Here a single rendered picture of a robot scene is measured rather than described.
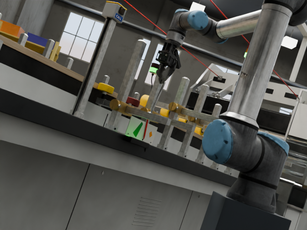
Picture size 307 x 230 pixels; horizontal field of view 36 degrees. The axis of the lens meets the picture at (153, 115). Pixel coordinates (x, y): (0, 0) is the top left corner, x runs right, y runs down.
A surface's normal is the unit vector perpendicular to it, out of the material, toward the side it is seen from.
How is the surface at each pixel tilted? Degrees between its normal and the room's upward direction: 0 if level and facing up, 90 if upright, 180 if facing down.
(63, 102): 90
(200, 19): 90
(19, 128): 90
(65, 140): 90
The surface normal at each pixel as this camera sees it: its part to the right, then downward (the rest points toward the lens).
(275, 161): 0.48, 0.09
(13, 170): 0.80, 0.24
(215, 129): -0.84, -0.25
